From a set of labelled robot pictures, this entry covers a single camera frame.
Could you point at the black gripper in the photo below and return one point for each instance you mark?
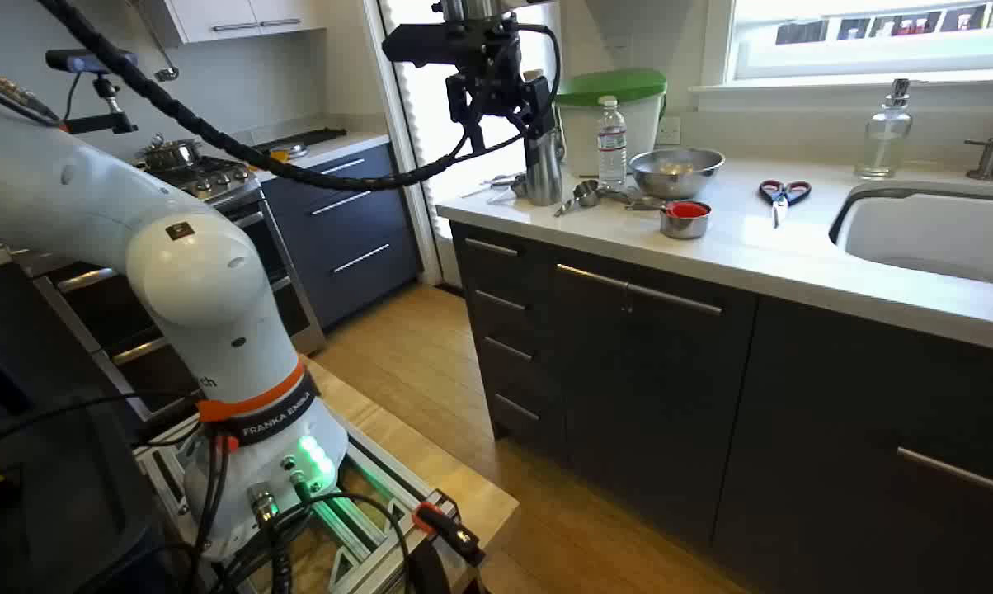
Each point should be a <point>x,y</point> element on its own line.
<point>495,61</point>

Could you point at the silver measuring spoon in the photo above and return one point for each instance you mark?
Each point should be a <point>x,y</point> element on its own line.
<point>586,197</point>

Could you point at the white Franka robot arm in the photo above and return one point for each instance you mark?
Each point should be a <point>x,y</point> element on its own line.
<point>208,285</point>

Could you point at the tall silver steel cup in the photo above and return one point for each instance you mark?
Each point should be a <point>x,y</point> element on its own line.
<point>543,174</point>

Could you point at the small steel cup red inside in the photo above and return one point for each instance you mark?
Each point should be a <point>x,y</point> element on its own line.
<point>686,224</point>

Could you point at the glass door with white blind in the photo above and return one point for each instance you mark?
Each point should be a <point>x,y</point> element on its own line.
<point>429,120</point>

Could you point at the clear plastic water bottle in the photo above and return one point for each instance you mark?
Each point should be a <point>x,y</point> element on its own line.
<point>613,145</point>

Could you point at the white container with green lid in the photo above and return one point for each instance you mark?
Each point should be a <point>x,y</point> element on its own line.
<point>641,111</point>

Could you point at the steel mixing bowl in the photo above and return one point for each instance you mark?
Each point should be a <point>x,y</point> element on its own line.
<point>679,170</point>

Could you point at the blue drawer cabinet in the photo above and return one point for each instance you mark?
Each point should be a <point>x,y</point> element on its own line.
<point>348,235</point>

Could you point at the dark drawer cabinet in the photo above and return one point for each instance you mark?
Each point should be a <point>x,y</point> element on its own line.
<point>505,333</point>

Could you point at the white upper cabinet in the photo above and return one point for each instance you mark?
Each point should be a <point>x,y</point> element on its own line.
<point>237,17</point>

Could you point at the steel stove range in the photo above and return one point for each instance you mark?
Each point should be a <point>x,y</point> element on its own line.
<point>264,252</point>

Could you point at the steel kettle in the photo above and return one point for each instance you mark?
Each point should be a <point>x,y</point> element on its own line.
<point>171,157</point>

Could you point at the clear glass soap dispenser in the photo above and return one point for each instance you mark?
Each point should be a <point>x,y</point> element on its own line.
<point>886,136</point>

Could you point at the wooden platform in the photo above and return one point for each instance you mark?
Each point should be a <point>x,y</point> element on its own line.
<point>451,482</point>

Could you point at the row of small photos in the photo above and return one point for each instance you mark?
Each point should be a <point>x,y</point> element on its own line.
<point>903,24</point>

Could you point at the red black connector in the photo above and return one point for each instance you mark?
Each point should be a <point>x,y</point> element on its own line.
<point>451,532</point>

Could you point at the white undermount sink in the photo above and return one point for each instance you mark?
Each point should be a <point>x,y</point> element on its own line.
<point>936,235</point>

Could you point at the steel faucet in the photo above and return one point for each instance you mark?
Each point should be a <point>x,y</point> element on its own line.
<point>991,157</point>

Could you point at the dark sink cabinet door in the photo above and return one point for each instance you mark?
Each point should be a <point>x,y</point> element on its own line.
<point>880,482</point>

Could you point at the black case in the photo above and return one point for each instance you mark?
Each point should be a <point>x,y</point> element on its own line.
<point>44,482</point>

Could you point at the window with white frame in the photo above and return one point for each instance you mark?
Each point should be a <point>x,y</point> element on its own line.
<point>880,61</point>

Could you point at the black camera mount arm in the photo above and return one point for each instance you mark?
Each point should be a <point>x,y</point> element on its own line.
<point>100,103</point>

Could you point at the black stereo camera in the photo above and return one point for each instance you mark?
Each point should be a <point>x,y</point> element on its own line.
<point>86,61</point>

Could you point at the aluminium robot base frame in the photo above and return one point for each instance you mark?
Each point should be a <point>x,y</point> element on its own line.
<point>340,529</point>

